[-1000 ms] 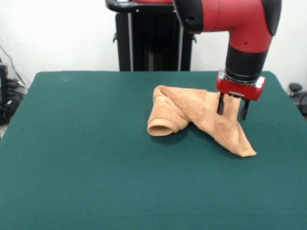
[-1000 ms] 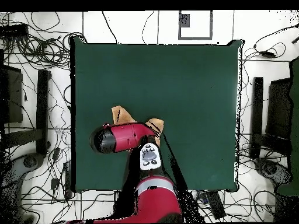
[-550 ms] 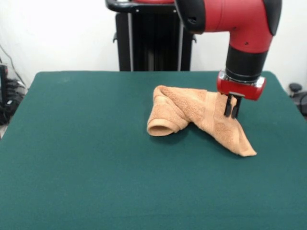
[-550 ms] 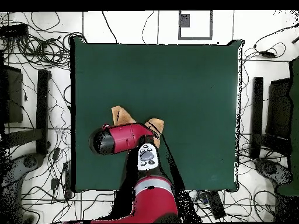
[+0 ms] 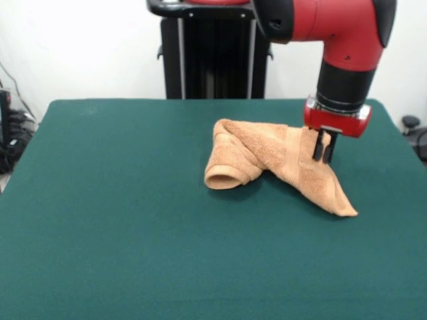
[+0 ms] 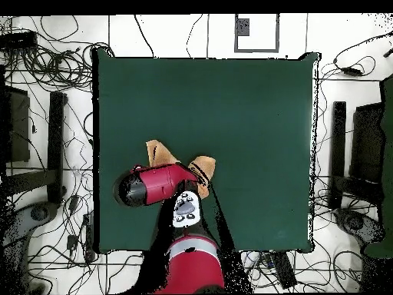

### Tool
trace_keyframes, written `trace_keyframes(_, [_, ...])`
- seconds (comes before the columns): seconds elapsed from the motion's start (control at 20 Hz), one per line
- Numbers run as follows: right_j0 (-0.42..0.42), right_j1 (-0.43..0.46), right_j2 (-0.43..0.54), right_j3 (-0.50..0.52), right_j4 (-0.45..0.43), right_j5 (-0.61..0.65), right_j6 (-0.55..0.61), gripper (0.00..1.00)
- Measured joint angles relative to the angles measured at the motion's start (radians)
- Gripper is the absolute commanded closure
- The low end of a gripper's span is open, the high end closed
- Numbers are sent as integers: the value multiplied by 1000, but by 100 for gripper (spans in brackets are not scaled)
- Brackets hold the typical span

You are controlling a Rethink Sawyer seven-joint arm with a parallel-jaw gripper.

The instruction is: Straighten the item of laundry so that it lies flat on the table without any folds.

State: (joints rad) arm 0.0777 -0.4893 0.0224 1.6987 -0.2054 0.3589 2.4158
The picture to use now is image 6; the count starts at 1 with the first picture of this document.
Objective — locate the grey office chair base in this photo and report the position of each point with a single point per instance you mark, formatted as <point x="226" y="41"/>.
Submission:
<point x="40" y="212"/>
<point x="356" y="222"/>

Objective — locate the long black box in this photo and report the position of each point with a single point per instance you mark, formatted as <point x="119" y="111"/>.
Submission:
<point x="18" y="40"/>

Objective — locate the black stand foot bar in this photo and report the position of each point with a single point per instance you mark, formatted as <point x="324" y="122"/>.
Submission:
<point x="56" y="147"/>
<point x="337" y="153"/>

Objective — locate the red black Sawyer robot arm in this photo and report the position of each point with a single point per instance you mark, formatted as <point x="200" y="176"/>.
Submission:
<point x="159" y="184"/>

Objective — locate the dark green table cloth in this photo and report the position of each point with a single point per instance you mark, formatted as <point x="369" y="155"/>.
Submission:
<point x="245" y="123"/>

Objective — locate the black flat box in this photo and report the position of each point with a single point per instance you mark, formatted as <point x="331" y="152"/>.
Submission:
<point x="367" y="141"/>
<point x="17" y="129"/>

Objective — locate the black power strip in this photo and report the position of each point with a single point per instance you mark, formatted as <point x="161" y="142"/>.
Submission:
<point x="89" y="233"/>
<point x="284" y="270"/>

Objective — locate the black power adapter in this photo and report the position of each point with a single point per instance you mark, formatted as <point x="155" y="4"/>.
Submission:
<point x="351" y="71"/>

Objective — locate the dark green fabric sheet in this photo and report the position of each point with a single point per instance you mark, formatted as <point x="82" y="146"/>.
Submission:
<point x="388" y="153"/>

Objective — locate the tan terry towel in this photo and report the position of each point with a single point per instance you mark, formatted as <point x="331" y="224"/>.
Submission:
<point x="159" y="153"/>

